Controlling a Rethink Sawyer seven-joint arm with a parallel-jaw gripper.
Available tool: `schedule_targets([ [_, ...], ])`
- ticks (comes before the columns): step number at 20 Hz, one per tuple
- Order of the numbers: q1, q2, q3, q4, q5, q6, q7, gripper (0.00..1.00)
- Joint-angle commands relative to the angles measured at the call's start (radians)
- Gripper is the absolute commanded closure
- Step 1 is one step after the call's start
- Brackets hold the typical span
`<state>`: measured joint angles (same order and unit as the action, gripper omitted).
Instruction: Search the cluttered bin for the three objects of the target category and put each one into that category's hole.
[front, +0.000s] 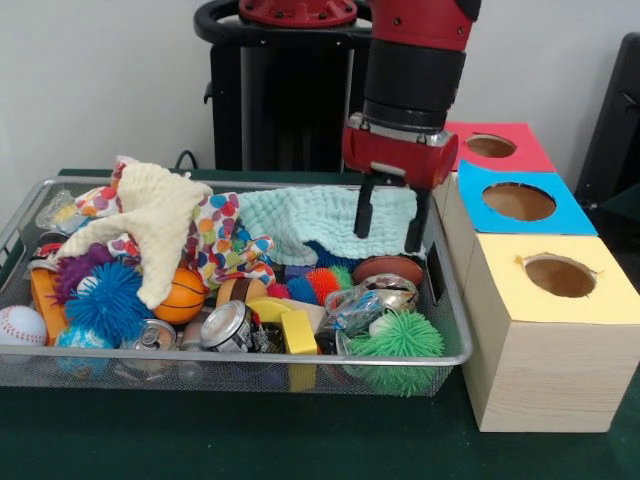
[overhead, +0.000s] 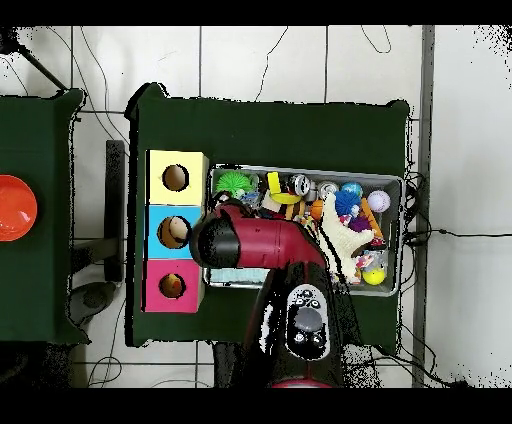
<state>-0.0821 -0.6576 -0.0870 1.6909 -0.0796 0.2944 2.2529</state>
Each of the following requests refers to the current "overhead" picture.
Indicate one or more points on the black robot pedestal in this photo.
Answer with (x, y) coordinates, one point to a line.
(228, 368)

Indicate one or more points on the dark green table cloth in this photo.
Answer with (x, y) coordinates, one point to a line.
(272, 128)
(40, 120)

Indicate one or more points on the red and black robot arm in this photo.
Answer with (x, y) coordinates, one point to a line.
(272, 244)

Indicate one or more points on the mint green waffle cloth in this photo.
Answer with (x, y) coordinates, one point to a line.
(240, 276)

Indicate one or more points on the black tripod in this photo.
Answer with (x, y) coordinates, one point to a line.
(6, 40)

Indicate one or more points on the wooden box with three holes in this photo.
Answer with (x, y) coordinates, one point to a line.
(178, 184)

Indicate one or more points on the yellow plush duck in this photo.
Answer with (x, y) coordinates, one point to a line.
(172, 286)

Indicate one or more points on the green spiky ball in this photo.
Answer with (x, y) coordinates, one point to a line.
(232, 182)

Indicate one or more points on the yellow ball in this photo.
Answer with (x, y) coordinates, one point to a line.
(374, 276)

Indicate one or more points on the orange plate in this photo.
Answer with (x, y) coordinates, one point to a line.
(14, 208)

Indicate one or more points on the yellow plastic block toy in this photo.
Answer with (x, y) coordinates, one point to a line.
(274, 186)

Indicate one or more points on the blue fuzzy ball with eyes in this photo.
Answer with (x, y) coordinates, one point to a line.
(347, 203)

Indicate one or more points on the cream yellow waffle cloth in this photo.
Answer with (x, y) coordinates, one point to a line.
(344, 240)

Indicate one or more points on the white baseball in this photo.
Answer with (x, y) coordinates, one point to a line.
(379, 201)

